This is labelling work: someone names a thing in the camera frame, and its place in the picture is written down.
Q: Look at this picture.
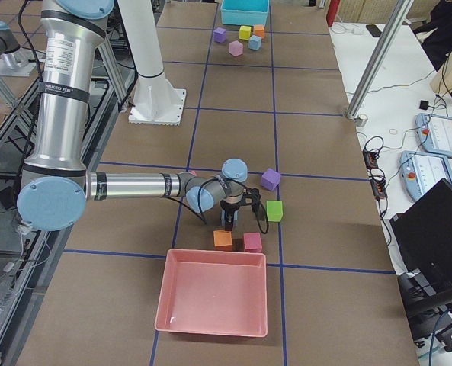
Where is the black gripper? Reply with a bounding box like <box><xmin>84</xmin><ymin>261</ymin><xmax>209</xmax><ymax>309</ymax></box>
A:
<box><xmin>220</xmin><ymin>188</ymin><xmax>261</xmax><ymax>231</ymax></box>

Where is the light blue block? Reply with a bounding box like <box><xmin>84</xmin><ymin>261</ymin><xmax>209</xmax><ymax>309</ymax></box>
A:
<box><xmin>221</xmin><ymin>211</ymin><xmax>238</xmax><ymax>226</ymax></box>
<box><xmin>248</xmin><ymin>35</ymin><xmax>262</xmax><ymax>51</ymax></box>

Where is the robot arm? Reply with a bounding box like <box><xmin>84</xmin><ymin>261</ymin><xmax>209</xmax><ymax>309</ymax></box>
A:
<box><xmin>0</xmin><ymin>21</ymin><xmax>35</xmax><ymax>77</ymax></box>
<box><xmin>17</xmin><ymin>1</ymin><xmax>261</xmax><ymax>231</ymax></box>

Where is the orange block right side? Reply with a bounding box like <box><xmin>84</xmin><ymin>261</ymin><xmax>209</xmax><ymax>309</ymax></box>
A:
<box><xmin>213</xmin><ymin>230</ymin><xmax>233</xmax><ymax>252</ymax></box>

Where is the orange block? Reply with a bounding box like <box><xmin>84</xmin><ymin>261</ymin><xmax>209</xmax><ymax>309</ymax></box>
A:
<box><xmin>213</xmin><ymin>230</ymin><xmax>233</xmax><ymax>252</ymax></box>
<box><xmin>252</xmin><ymin>24</ymin><xmax>265</xmax><ymax>39</ymax></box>

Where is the magenta block near tray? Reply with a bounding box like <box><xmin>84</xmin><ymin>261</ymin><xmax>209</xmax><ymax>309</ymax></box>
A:
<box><xmin>243</xmin><ymin>233</ymin><xmax>263</xmax><ymax>253</ymax></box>

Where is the green block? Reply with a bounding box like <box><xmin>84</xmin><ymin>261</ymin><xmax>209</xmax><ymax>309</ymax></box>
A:
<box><xmin>266</xmin><ymin>200</ymin><xmax>284</xmax><ymax>223</ymax></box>

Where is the purple block right side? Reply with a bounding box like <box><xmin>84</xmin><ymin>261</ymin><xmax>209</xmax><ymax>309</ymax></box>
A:
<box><xmin>261</xmin><ymin>168</ymin><xmax>281</xmax><ymax>191</ymax></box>

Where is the purple block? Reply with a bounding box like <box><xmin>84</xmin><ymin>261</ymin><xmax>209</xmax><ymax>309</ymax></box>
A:
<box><xmin>261</xmin><ymin>168</ymin><xmax>281</xmax><ymax>191</ymax></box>
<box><xmin>213</xmin><ymin>27</ymin><xmax>227</xmax><ymax>43</ymax></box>

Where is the pink tray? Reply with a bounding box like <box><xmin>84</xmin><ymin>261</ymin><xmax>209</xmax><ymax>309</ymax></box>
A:
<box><xmin>155</xmin><ymin>249</ymin><xmax>268</xmax><ymax>338</ymax></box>

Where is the light pink block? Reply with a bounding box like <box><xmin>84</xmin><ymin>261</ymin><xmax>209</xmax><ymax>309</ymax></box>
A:
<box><xmin>228</xmin><ymin>40</ymin><xmax>244</xmax><ymax>57</ymax></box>

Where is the purple block left side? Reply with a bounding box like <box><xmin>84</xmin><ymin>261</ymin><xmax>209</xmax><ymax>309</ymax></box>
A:
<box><xmin>213</xmin><ymin>27</ymin><xmax>227</xmax><ymax>43</ymax></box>

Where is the yellow block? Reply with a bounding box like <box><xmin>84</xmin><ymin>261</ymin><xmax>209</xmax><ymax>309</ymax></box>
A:
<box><xmin>239</xmin><ymin>25</ymin><xmax>252</xmax><ymax>40</ymax></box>

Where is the orange block left side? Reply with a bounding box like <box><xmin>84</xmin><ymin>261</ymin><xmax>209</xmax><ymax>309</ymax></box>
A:
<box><xmin>252</xmin><ymin>24</ymin><xmax>265</xmax><ymax>39</ymax></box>

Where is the teach pendant near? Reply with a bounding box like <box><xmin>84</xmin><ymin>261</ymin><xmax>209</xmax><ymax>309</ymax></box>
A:
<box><xmin>400</xmin><ymin>150</ymin><xmax>452</xmax><ymax>201</ymax></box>

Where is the teach pendant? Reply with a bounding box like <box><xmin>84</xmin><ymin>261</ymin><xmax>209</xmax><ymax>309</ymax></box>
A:
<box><xmin>400</xmin><ymin>150</ymin><xmax>452</xmax><ymax>201</ymax></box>
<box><xmin>415</xmin><ymin>113</ymin><xmax>452</xmax><ymax>158</ymax></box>

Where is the black monitor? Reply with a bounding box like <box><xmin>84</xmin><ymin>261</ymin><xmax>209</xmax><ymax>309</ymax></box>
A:
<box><xmin>390</xmin><ymin>178</ymin><xmax>452</xmax><ymax>286</ymax></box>

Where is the blue tray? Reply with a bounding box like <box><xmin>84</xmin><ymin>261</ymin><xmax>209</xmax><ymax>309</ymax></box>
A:
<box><xmin>220</xmin><ymin>0</ymin><xmax>270</xmax><ymax>26</ymax></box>

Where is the teach pendant far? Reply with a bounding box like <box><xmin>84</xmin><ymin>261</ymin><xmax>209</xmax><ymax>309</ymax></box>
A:
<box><xmin>415</xmin><ymin>113</ymin><xmax>452</xmax><ymax>158</ymax></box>

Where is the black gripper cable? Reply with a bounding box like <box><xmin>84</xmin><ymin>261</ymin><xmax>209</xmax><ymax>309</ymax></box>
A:
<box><xmin>179</xmin><ymin>177</ymin><xmax>269</xmax><ymax>235</ymax></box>

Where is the aluminium frame post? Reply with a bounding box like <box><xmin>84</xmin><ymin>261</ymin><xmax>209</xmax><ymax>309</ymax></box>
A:
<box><xmin>345</xmin><ymin>0</ymin><xmax>414</xmax><ymax>127</ymax></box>

